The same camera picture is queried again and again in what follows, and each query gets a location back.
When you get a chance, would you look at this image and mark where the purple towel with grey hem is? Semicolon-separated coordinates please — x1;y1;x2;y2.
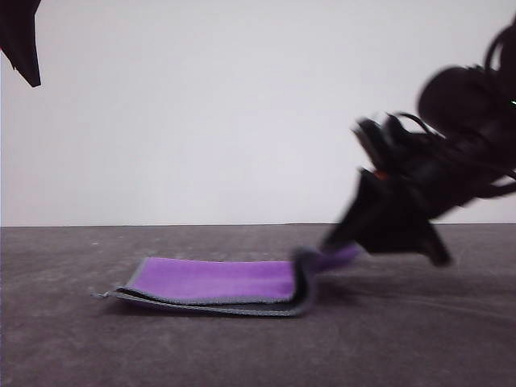
89;243;362;318

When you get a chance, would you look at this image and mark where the grey table cloth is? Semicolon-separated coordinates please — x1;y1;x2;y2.
0;222;516;387

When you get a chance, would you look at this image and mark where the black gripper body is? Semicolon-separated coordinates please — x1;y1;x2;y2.
353;114;485;266

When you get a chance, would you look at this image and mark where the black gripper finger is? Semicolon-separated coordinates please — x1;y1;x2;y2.
321;168;404;248
0;0;44;89
358;201;431;255

